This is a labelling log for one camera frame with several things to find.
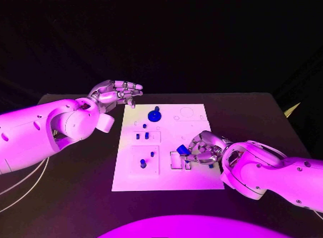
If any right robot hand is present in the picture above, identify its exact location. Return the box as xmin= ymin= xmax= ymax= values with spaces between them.
xmin=178 ymin=130 xmax=233 ymax=165

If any blue gear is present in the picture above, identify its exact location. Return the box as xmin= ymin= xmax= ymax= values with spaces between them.
xmin=147 ymin=106 xmax=161 ymax=123

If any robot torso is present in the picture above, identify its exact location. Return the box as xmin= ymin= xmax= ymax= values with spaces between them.
xmin=96 ymin=214 xmax=294 ymax=238

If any white task board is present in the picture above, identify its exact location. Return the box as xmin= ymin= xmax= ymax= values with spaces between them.
xmin=111 ymin=103 xmax=226 ymax=192

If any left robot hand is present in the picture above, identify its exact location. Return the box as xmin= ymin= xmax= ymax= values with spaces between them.
xmin=85 ymin=79 xmax=144 ymax=113

